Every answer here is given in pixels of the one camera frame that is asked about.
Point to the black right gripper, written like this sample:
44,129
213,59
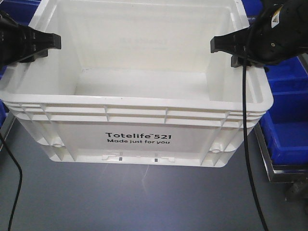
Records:
280,33

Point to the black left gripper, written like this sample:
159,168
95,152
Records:
18,41

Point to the white Totelife plastic tote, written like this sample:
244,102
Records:
134,82

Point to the blue bins right shelf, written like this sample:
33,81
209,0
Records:
286,123

